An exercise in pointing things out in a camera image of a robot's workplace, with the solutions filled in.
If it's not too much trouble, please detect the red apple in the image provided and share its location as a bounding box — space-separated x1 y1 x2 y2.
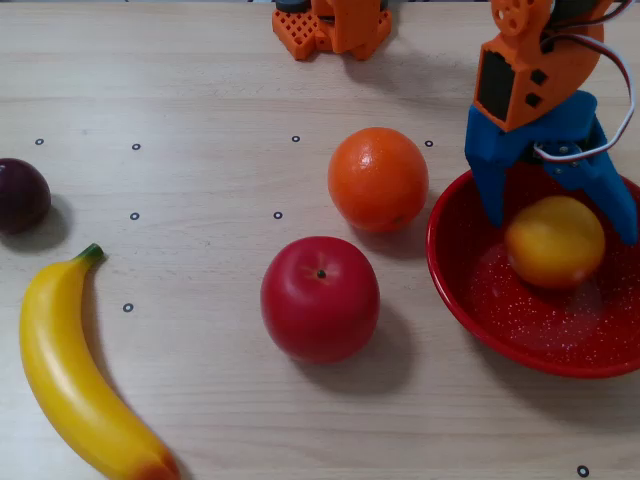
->
260 235 381 365

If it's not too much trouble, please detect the red white servo cable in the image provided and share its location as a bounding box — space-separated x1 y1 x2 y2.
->
532 0 636 164

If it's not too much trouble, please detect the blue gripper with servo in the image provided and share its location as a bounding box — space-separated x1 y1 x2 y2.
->
464 92 640 245

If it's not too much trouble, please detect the yellow banana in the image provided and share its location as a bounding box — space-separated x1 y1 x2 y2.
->
19 243 182 480

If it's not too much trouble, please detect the dark purple plum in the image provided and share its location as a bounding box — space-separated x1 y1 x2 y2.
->
0 157 52 236

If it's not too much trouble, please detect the orange fruit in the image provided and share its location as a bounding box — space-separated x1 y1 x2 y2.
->
327 126 430 234

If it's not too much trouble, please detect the yellow orange peach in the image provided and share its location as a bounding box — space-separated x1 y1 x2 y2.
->
503 194 607 291

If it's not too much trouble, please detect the red speckled bowl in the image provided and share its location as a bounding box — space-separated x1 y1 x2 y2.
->
425 152 640 380

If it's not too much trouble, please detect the orange robot base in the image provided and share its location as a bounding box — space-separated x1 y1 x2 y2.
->
272 0 394 62

